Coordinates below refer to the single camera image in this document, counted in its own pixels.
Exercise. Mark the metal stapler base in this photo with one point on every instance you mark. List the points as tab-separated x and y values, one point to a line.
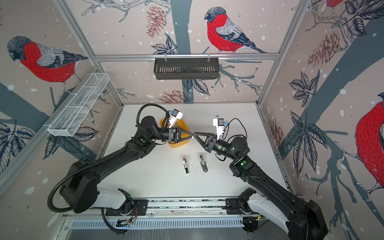
203	163

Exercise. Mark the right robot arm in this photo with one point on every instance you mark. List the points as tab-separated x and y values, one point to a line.
300	219

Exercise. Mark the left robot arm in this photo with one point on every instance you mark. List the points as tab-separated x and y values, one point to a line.
78	191

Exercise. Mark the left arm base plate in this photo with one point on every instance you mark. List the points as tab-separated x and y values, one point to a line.
129	208

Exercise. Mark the white wire mesh shelf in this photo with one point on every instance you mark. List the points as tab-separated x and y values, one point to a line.
71	117

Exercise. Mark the aluminium rail front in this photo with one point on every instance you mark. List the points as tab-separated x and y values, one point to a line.
186	207

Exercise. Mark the black hanging wire basket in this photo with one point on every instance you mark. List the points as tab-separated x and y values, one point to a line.
187	69

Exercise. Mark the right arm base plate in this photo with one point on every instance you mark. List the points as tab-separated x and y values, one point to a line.
236	206

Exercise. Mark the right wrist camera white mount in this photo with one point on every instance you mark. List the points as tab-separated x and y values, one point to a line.
220	125

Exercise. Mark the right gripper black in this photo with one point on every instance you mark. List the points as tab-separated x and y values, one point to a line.
211	144

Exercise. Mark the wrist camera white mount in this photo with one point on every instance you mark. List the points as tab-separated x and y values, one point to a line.
220	125
175	115

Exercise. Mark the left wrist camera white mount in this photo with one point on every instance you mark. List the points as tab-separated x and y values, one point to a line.
175	115

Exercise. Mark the white pink stapler body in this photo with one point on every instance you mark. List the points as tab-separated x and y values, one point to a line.
186	166

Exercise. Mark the yellow plastic tray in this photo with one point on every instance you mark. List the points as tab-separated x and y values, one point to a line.
180	124

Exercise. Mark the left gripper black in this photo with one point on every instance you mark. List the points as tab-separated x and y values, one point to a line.
173	135

